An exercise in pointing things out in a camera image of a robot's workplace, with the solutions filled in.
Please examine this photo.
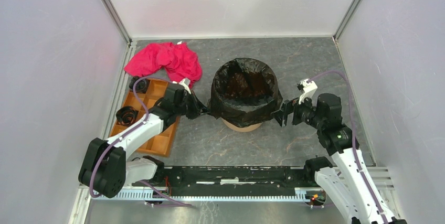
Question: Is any right aluminium corner post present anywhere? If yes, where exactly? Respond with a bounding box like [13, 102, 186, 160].
[332, 0, 362, 44]

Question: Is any red cloth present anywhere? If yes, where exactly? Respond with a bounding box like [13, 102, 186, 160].
[123, 42, 203, 86]

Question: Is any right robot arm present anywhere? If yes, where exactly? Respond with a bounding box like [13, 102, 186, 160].
[273, 93, 406, 223]

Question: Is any left aluminium corner post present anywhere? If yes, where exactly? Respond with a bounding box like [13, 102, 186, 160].
[101, 0, 132, 45]

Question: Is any black trash bag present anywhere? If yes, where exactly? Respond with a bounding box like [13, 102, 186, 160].
[207, 58, 283, 128]

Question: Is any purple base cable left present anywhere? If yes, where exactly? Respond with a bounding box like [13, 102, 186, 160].
[139, 180, 195, 208]

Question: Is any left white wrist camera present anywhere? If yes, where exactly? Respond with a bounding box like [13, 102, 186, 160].
[178, 78, 192, 94]

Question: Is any orange trash bin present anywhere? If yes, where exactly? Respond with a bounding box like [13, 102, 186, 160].
[221, 118, 263, 133]

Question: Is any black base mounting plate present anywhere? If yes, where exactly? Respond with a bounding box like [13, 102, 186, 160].
[133, 165, 326, 197]

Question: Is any black bag roll left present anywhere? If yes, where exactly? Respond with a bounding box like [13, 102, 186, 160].
[115, 106, 138, 126]

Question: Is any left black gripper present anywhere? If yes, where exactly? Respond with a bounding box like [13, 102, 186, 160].
[175, 91, 211, 120]

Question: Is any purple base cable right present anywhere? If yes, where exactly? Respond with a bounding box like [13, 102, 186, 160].
[311, 170, 343, 210]

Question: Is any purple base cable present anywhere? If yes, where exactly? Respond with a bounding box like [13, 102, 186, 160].
[139, 180, 195, 208]
[311, 170, 343, 210]

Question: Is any aluminium corner post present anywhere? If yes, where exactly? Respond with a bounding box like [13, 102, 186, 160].
[101, 0, 132, 45]
[332, 0, 362, 44]

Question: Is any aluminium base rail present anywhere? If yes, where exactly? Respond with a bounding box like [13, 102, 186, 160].
[78, 165, 395, 203]

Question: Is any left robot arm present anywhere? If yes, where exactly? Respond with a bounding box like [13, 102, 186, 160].
[78, 83, 209, 198]

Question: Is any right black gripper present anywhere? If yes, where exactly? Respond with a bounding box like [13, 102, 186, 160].
[270, 90, 325, 129]

